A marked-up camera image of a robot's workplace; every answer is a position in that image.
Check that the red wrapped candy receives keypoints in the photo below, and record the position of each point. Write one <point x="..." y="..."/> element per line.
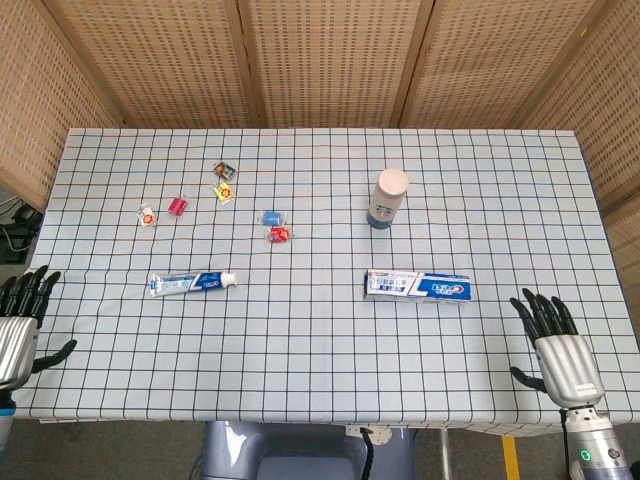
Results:
<point x="279" y="234"/>

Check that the blue-grey robot torso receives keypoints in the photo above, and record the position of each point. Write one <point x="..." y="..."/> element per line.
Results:
<point x="280" y="455"/>

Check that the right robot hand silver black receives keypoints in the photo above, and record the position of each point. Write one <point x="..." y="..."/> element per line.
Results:
<point x="567" y="365"/>

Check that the blue white toothpaste box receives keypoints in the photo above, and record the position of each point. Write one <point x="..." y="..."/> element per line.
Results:
<point x="415" y="287"/>

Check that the blue toothpaste tube white cap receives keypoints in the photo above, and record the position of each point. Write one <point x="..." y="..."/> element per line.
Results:
<point x="200" y="281"/>

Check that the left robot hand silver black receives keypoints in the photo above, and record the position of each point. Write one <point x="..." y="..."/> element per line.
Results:
<point x="15" y="345"/>

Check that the magenta wrapped candy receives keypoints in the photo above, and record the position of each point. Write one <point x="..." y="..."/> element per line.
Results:
<point x="178" y="206"/>

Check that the black wrapped candy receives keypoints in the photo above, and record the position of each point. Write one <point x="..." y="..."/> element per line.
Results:
<point x="224" y="170"/>

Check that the yellow floor tape strip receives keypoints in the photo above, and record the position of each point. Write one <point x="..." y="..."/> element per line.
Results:
<point x="511" y="457"/>

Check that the metal table leg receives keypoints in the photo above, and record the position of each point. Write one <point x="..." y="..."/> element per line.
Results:
<point x="443" y="455"/>

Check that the white candy with orange print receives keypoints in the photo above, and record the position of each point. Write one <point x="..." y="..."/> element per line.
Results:
<point x="147" y="216"/>

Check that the woven bamboo folding screen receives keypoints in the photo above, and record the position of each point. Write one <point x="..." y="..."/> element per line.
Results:
<point x="330" y="60"/>

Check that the white checkered tablecloth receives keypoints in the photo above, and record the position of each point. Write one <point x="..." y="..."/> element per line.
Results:
<point x="320" y="340"/>

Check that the beige tumbler with blue base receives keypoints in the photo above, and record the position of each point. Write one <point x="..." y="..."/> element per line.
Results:
<point x="387" y="197"/>

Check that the blue wrapped candy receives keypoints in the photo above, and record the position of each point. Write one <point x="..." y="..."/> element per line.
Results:
<point x="272" y="218"/>

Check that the yellow wrapped candy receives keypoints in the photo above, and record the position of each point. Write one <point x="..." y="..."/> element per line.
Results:
<point x="223" y="191"/>

